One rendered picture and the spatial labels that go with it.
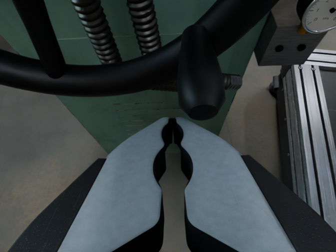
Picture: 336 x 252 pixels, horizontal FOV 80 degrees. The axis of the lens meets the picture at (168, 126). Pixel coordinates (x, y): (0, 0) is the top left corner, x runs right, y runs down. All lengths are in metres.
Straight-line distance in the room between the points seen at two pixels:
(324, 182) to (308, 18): 0.50
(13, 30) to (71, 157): 0.64
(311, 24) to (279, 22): 0.05
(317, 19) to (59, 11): 0.36
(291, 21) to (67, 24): 0.34
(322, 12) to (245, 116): 0.71
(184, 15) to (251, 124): 0.71
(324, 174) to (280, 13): 0.49
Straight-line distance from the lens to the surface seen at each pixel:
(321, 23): 0.35
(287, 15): 0.39
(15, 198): 1.05
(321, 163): 0.75
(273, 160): 0.95
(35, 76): 0.20
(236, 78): 0.33
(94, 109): 0.58
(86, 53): 0.42
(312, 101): 0.85
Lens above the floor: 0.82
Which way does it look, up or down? 62 degrees down
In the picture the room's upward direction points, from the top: 6 degrees counter-clockwise
